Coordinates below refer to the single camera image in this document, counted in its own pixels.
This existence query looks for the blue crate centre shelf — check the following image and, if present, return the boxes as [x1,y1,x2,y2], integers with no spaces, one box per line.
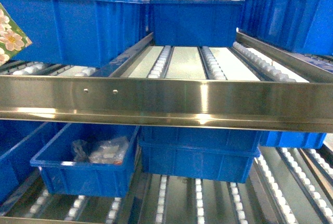
[150,0,243,47]

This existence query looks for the long blue crate left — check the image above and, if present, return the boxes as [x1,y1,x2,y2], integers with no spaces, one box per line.
[1,0,148,68]

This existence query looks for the blue bin with plastic bags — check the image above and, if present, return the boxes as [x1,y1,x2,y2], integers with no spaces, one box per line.
[30,123,140,197]

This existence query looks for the steel rack front rail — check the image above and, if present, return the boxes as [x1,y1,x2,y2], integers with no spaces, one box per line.
[1,75,332,133]

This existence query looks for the clear plastic bags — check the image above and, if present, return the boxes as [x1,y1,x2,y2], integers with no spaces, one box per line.
[71,136,129,165]

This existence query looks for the flower gift bag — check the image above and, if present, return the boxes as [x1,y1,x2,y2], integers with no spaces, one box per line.
[0,4,32,66]

